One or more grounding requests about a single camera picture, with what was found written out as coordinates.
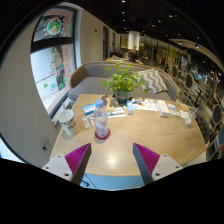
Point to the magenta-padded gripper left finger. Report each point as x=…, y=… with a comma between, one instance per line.
x=63, y=165

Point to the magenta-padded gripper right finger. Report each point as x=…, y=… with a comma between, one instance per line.
x=161, y=165

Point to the clear blue-capped water bottle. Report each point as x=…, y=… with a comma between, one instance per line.
x=101, y=120

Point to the white printed paper cup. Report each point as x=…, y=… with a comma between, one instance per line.
x=68, y=123

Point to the pill blister pack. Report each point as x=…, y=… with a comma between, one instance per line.
x=88, y=121

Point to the flat round red coaster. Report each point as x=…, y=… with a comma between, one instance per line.
x=107, y=135

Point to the white paper napkin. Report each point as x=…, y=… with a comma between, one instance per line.
x=183, y=114

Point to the long white box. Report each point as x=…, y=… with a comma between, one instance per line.
x=163, y=109

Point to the grey tufted armchair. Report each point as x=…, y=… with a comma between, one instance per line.
x=204, y=125

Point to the flat blue white box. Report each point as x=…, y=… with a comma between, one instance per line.
x=88, y=109

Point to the printed paper leaflet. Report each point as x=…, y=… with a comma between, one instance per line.
x=146, y=104

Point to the small blue white carton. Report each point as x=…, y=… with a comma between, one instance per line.
x=130, y=107

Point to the white green tube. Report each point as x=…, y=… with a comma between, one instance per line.
x=117, y=112

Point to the grey white chevron cushion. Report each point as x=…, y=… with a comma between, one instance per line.
x=153, y=81

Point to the grey curved sofa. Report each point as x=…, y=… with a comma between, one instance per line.
x=86, y=83

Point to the group of dining chairs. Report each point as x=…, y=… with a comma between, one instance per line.
x=190, y=81

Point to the green potted plant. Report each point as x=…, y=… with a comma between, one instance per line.
x=123, y=80

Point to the window with festive decals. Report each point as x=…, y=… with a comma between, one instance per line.
x=55, y=66

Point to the person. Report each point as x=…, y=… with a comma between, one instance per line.
x=133, y=56

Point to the group of ceiling lights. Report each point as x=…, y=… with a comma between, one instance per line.
x=123, y=11

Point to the white wall outlet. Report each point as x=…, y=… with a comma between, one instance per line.
x=45, y=145

